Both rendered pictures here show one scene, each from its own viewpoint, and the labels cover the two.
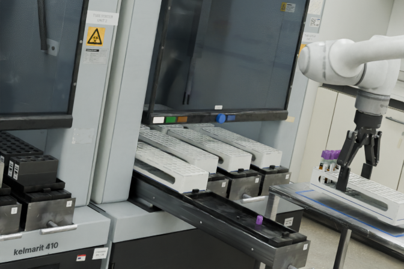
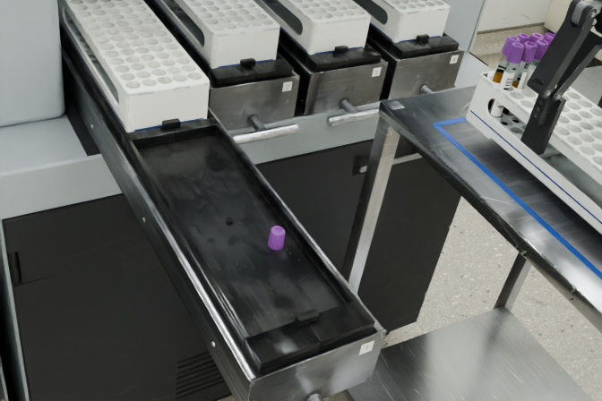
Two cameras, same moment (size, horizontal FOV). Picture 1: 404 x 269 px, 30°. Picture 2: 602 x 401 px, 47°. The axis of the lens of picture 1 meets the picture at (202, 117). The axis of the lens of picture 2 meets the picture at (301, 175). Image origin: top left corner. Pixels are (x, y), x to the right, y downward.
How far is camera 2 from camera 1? 137 cm
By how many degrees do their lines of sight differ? 27
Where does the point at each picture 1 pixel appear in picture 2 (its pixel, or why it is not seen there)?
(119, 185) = (29, 90)
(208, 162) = (252, 38)
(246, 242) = (203, 320)
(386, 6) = not seen: outside the picture
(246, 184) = (349, 81)
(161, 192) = (98, 120)
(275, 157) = (430, 18)
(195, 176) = (166, 92)
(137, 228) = (58, 188)
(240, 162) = (340, 33)
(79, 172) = not seen: outside the picture
